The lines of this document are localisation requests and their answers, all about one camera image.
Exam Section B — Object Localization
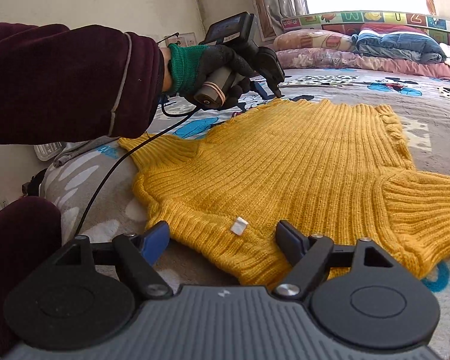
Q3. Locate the clear plastic tray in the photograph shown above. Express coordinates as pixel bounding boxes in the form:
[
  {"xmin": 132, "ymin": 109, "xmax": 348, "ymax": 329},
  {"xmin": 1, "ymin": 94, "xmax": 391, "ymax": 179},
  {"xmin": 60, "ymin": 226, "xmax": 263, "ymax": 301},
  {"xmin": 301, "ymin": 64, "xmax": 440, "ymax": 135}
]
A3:
[{"xmin": 33, "ymin": 141, "xmax": 67, "ymax": 162}]

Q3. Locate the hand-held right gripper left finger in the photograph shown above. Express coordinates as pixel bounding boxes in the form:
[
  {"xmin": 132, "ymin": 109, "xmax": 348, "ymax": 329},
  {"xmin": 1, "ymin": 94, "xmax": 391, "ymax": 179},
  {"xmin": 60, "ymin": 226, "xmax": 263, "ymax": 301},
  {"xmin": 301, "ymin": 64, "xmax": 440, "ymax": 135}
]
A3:
[{"xmin": 56, "ymin": 220, "xmax": 173, "ymax": 301}]

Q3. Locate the black cable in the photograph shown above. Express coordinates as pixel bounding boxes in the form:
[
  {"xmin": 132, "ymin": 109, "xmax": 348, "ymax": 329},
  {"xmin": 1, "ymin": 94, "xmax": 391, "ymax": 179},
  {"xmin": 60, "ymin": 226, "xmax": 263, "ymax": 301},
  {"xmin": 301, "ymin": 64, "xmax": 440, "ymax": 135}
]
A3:
[{"xmin": 74, "ymin": 95, "xmax": 204, "ymax": 243}]

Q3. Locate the plain grey cloth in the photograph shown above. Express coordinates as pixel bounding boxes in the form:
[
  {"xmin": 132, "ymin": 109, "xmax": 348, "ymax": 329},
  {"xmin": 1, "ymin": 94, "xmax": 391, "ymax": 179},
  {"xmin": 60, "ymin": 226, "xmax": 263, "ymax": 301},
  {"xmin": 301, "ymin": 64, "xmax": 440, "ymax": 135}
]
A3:
[{"xmin": 52, "ymin": 135, "xmax": 121, "ymax": 168}]

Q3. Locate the yellow knit sweater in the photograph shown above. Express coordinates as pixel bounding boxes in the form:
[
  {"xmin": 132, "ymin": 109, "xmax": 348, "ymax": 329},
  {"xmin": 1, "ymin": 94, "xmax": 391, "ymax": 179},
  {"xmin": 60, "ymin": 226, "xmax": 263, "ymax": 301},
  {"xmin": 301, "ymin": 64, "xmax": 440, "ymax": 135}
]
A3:
[{"xmin": 118, "ymin": 97, "xmax": 450, "ymax": 298}]

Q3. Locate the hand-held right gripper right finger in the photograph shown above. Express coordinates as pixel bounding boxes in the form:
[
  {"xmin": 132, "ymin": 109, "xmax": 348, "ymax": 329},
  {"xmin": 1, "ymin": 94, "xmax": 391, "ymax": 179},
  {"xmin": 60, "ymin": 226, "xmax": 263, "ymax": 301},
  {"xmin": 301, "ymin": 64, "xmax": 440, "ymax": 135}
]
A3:
[{"xmin": 272, "ymin": 219, "xmax": 394, "ymax": 301}]

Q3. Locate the pink floral pillow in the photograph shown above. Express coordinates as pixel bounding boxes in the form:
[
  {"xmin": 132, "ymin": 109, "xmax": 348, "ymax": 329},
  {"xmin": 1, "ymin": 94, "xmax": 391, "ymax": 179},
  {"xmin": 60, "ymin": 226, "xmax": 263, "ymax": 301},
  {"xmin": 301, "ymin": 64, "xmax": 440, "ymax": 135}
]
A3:
[{"xmin": 275, "ymin": 47, "xmax": 450, "ymax": 82}]

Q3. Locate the person's left forearm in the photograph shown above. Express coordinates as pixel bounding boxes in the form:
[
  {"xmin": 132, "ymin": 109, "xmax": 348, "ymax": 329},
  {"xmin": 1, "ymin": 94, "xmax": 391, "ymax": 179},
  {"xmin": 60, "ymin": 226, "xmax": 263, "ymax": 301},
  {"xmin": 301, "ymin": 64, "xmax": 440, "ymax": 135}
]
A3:
[{"xmin": 0, "ymin": 19, "xmax": 170, "ymax": 147}]

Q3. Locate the cartoon mouse printed blanket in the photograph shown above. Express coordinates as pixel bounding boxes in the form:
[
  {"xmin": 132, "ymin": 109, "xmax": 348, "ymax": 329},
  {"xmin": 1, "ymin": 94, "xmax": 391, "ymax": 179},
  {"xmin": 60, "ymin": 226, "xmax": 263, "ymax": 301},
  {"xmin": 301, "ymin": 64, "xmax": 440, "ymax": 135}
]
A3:
[{"xmin": 41, "ymin": 65, "xmax": 450, "ymax": 360}]

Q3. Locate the folded blue striped blanket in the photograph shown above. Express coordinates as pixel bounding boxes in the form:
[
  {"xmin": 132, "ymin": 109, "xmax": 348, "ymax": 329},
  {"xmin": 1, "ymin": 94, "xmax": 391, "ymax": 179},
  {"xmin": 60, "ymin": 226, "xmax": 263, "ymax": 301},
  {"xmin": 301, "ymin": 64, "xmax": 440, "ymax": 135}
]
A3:
[{"xmin": 350, "ymin": 22, "xmax": 448, "ymax": 65}]

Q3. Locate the person's left hand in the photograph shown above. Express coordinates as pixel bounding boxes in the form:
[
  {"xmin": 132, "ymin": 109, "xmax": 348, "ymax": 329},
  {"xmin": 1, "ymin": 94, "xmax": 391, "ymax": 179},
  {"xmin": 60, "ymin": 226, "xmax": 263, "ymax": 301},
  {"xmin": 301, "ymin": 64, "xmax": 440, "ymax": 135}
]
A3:
[{"xmin": 167, "ymin": 43, "xmax": 256, "ymax": 98}]

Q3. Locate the white double wall socket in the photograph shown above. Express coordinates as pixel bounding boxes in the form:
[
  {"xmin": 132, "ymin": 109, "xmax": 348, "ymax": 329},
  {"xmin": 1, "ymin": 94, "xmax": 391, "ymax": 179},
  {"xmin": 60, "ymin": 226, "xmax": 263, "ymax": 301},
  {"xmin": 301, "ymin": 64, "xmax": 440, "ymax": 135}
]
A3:
[{"xmin": 164, "ymin": 31, "xmax": 198, "ymax": 50}]

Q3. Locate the yellow patterned pillow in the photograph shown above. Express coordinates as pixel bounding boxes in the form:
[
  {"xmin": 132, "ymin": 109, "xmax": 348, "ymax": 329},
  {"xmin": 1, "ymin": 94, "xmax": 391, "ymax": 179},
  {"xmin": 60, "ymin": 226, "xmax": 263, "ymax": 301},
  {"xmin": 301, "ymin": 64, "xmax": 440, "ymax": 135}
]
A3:
[{"xmin": 272, "ymin": 29, "xmax": 359, "ymax": 53}]

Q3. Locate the colourful alphabet foam mat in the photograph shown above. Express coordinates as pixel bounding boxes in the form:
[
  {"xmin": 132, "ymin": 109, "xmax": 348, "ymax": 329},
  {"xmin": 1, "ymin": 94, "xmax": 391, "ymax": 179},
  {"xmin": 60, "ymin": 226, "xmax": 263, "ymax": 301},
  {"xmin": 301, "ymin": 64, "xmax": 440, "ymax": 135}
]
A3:
[{"xmin": 281, "ymin": 10, "xmax": 450, "ymax": 48}]

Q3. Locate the grey patterned curtain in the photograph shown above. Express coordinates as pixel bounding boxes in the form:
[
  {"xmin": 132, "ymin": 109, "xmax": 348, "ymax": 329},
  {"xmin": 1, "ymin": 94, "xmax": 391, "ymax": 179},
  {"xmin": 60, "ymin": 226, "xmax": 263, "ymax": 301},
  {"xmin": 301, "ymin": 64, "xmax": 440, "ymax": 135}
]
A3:
[{"xmin": 247, "ymin": 0, "xmax": 310, "ymax": 39}]

